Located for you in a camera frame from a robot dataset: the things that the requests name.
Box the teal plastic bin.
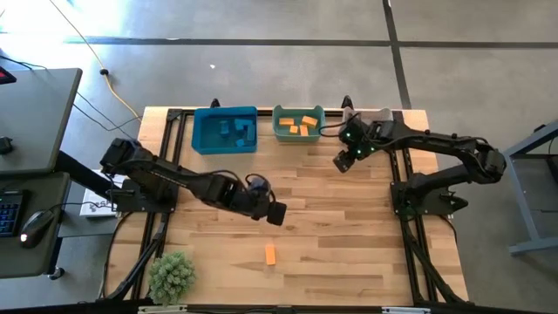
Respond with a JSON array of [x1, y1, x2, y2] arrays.
[[272, 104, 327, 144]]

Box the grey metal cart frame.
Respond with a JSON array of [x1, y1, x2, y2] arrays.
[[502, 119, 558, 257]]

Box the white printed booklet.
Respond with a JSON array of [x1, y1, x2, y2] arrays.
[[79, 169, 119, 218]]

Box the dark grey desk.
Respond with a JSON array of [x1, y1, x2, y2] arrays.
[[0, 171, 71, 280]]

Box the black desk support bar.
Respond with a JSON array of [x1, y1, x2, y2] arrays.
[[54, 150, 115, 200]]

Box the silver bracket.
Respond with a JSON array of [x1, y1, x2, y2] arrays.
[[381, 306, 432, 314], [138, 304, 188, 314]]

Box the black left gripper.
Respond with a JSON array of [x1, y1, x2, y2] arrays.
[[237, 185, 289, 227]]

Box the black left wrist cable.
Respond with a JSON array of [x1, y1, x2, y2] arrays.
[[191, 168, 245, 187]]

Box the yellow floor cable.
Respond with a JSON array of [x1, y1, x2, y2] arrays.
[[46, 0, 144, 123]]

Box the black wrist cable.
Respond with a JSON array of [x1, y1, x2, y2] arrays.
[[191, 168, 245, 187], [319, 112, 363, 137]]

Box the black computer mouse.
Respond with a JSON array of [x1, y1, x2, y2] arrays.
[[18, 208, 56, 249]]

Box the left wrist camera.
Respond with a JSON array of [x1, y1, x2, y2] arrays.
[[246, 173, 274, 197]]

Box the green artificial bush plant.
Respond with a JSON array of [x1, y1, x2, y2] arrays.
[[147, 250, 197, 306]]

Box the black aluminium table frame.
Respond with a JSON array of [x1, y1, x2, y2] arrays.
[[98, 95, 471, 314]]

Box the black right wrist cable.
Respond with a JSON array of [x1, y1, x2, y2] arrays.
[[319, 112, 363, 137]]

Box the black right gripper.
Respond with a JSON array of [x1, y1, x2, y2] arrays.
[[332, 121, 381, 174]]

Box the black floor cable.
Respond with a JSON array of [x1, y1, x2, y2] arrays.
[[71, 89, 143, 140]]

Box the blue plastic bin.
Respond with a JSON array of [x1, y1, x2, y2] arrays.
[[191, 106, 259, 156]]

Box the black backlit keyboard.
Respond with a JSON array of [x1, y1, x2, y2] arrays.
[[0, 189, 26, 239]]

